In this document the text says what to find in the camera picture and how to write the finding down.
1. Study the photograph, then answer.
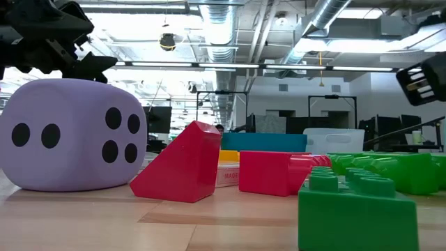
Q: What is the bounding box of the red sloped toy brick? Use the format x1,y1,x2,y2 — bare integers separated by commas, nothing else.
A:
129,121,222,204

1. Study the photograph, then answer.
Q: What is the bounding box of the grey rectangular air duct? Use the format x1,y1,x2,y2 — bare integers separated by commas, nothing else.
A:
306,15,419,40

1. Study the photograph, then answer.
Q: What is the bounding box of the yellow rounded toy brick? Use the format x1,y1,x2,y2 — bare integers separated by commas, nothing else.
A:
218,149,240,163

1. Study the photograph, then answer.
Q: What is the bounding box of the straight silver ventilation duct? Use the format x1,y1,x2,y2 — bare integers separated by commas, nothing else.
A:
198,0,240,130

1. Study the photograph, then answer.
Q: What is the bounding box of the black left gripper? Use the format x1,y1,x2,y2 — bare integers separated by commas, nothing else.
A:
0,0,118,84

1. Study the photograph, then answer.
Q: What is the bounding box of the blue plastic bin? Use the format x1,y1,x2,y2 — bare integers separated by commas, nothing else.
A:
221,132,308,153

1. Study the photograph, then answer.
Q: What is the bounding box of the purple foam die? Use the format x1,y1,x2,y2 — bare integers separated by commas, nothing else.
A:
0,78,148,192

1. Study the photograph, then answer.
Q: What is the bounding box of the long ceiling light rail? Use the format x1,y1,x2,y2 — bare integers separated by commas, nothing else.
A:
114,61,397,73

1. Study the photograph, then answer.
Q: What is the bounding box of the clear plastic bin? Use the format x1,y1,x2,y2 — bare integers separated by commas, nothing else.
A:
302,128,366,155

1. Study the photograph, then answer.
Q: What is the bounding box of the grey partition panel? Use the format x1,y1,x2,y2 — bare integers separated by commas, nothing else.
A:
255,114,287,134

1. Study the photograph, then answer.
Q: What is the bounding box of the long green toy brick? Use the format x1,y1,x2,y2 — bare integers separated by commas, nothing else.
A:
329,152,440,195

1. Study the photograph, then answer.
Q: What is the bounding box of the black frame stand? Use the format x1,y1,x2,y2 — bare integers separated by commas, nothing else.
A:
307,94,357,129
196,90,249,130

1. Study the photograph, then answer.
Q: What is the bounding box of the small green toy brick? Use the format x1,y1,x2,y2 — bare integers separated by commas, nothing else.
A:
431,154,446,191

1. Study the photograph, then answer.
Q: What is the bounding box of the slanted silver ventilation duct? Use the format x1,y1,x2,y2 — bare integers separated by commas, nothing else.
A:
278,0,353,66

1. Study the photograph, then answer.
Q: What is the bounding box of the large red toy brick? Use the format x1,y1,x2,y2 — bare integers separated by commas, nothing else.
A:
238,150,332,197

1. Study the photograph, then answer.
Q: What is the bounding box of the yellow hanging cord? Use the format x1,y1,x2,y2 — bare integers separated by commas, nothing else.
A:
318,51,325,87

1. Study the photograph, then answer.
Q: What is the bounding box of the red print card deck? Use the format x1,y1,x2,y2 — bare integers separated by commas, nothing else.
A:
215,162,240,188

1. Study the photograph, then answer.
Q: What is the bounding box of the green studded toy brick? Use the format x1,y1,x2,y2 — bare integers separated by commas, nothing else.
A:
298,166,420,251

